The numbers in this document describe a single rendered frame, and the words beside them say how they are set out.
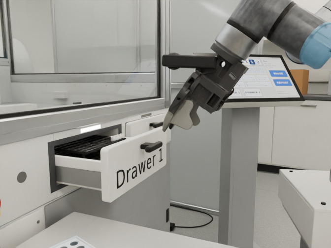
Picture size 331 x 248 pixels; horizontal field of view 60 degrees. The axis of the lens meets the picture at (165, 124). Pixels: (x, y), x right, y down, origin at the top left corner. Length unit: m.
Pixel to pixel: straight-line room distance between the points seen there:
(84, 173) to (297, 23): 0.49
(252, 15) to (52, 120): 0.45
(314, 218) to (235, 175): 1.01
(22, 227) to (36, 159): 0.13
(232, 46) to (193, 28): 1.74
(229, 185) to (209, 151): 0.76
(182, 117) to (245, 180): 1.04
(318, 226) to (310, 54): 0.30
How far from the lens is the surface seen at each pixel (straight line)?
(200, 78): 0.59
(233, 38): 0.57
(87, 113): 0.74
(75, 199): 0.75
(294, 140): 3.43
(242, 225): 1.70
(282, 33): 0.56
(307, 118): 3.39
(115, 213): 0.92
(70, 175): 0.66
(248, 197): 1.65
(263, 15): 0.57
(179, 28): 2.36
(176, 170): 2.45
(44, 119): 0.64
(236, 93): 1.39
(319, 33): 0.56
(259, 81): 1.51
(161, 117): 1.10
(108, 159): 0.57
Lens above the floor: 1.06
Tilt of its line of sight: 9 degrees down
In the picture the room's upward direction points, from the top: straight up
